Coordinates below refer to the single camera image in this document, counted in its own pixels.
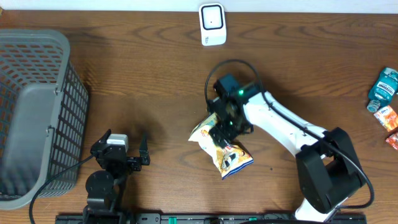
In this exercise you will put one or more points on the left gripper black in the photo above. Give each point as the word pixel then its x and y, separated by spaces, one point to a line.
pixel 135 163

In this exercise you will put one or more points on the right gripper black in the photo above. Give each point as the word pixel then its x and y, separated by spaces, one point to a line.
pixel 217 137

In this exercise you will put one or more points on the yellow snack bag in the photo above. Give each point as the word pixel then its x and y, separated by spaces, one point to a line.
pixel 229 159

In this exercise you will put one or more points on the orange Kleenex tissue pack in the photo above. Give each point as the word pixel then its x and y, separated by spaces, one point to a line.
pixel 387 117

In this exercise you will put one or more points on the blue mouthwash bottle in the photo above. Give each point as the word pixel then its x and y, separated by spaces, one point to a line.
pixel 383 91

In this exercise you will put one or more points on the red Top snack bar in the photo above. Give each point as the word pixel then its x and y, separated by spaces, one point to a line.
pixel 393 140

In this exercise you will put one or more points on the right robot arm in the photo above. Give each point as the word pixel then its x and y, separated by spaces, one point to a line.
pixel 329 171

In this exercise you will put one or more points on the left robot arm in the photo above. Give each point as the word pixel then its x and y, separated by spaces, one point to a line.
pixel 106 187

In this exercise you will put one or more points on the white barcode scanner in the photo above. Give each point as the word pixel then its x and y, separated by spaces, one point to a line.
pixel 212 24

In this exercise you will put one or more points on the grey plastic shopping basket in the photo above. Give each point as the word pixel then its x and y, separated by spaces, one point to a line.
pixel 44 107

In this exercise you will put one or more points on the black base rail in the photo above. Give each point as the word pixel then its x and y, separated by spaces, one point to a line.
pixel 155 218

